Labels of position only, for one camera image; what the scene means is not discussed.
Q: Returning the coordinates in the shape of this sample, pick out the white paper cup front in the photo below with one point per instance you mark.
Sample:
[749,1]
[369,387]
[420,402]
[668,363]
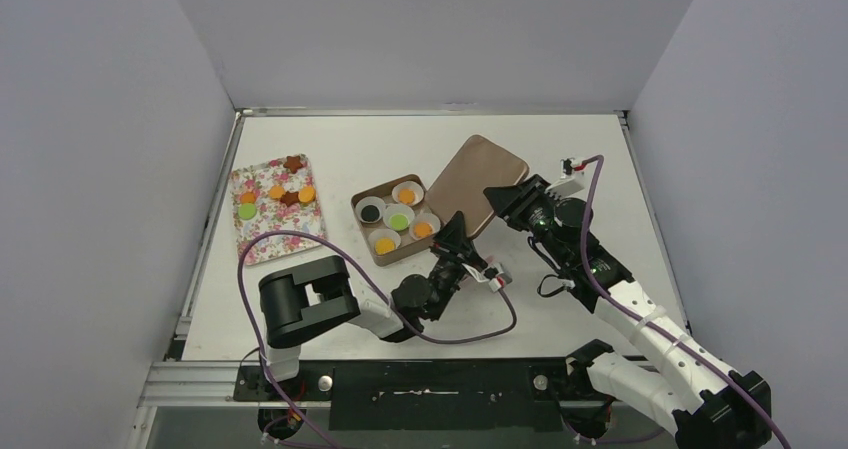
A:
[383,232]

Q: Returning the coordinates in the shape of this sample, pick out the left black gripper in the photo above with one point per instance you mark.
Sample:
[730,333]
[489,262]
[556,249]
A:
[455,245]

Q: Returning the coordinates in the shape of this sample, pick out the white paper cup back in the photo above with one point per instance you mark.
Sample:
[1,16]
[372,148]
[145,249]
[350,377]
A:
[419,190]

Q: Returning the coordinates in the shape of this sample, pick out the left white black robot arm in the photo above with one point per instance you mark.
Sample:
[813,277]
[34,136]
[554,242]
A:
[308,300]

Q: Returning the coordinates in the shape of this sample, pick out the orange cookie far left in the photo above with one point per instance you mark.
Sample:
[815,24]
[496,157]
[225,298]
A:
[248,198]

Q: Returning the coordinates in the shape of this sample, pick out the white paper cup left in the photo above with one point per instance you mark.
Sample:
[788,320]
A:
[369,200]

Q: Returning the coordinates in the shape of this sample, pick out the orange round cookie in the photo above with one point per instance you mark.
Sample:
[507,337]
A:
[307,195]
[407,196]

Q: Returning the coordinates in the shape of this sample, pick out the green round cookie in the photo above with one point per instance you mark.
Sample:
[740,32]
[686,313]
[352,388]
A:
[398,222]
[247,211]

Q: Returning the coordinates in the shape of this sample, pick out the orange flower cookie tray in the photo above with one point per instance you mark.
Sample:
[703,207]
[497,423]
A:
[276,192]

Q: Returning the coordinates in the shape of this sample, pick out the white paper cup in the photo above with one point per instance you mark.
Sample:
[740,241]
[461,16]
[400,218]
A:
[369,200]
[397,208]
[425,217]
[383,232]
[419,190]

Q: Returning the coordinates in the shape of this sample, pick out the brown star cookie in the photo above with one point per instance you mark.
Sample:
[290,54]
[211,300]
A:
[289,198]
[293,163]

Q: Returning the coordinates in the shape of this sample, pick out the brown box lid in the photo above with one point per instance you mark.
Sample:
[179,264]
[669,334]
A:
[477,165]

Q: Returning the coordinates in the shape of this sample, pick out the black round cookie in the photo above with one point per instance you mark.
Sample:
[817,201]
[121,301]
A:
[370,213]

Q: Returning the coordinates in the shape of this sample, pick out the aluminium frame rail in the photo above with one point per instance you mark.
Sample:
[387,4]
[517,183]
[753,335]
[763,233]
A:
[231,383]

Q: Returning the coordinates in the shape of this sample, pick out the orange flower cookie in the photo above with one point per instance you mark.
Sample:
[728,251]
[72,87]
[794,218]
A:
[422,230]

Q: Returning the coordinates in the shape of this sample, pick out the brown square cookie box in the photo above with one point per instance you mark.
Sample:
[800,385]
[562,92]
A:
[409,247]

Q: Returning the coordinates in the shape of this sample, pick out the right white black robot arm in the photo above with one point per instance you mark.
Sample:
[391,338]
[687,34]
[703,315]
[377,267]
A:
[736,416]

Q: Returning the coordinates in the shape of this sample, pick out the floral cookie tray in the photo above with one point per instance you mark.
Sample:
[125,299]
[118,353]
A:
[271,214]

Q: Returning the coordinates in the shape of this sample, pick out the white paper cup centre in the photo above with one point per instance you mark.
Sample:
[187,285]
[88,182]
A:
[397,208]

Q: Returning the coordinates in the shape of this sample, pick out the brown star cookie centre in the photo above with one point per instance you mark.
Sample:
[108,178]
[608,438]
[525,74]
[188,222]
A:
[289,198]

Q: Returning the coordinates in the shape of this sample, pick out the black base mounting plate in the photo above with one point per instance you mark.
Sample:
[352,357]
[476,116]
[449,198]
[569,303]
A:
[445,394]

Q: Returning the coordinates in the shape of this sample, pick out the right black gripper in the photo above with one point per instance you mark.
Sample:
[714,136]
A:
[523,201]

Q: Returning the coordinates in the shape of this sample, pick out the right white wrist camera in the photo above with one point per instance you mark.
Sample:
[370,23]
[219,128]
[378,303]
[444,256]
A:
[571,181]

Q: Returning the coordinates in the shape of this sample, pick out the white paper cup right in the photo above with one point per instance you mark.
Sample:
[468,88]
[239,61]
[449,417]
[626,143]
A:
[425,217]

